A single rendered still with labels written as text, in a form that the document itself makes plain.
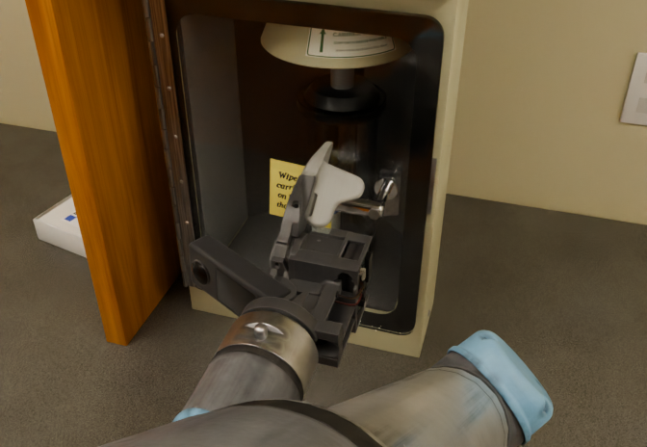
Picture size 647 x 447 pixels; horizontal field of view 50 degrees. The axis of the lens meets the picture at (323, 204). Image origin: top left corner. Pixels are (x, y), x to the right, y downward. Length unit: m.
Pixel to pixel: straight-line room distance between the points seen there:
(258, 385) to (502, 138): 0.80
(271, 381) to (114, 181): 0.42
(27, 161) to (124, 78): 0.61
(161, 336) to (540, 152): 0.67
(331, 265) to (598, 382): 0.46
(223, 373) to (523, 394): 0.20
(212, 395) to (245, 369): 0.03
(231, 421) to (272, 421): 0.01
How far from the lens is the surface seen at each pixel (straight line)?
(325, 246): 0.62
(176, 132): 0.82
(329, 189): 0.64
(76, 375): 0.95
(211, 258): 0.62
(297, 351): 0.53
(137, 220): 0.92
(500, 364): 0.47
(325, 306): 0.57
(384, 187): 0.74
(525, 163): 1.23
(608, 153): 1.22
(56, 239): 1.16
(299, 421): 0.18
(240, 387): 0.49
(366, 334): 0.92
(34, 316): 1.05
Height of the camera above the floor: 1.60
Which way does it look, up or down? 34 degrees down
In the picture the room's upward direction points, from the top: straight up
